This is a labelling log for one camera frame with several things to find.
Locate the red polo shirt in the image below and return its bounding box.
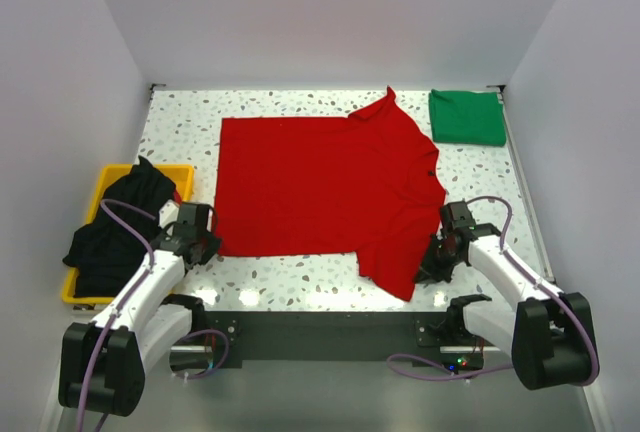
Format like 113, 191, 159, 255
214, 91, 445, 301

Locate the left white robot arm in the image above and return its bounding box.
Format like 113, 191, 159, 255
58, 202, 221, 424

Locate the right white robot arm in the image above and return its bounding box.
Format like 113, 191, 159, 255
415, 201, 600, 390

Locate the yellow plastic bin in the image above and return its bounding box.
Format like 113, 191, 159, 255
60, 164, 195, 308

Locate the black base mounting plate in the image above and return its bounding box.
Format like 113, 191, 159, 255
149, 309, 501, 370

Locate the black t shirt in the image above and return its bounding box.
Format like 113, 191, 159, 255
63, 157, 180, 298

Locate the folded green t shirt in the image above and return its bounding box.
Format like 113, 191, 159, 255
428, 89, 507, 147

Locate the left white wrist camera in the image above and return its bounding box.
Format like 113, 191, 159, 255
158, 200, 180, 228

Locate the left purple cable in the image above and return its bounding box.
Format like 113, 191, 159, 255
74, 197, 231, 432

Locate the purple cable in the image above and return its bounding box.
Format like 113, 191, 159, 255
74, 197, 231, 432
385, 195, 599, 387

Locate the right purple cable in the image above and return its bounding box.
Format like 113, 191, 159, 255
385, 195, 599, 387

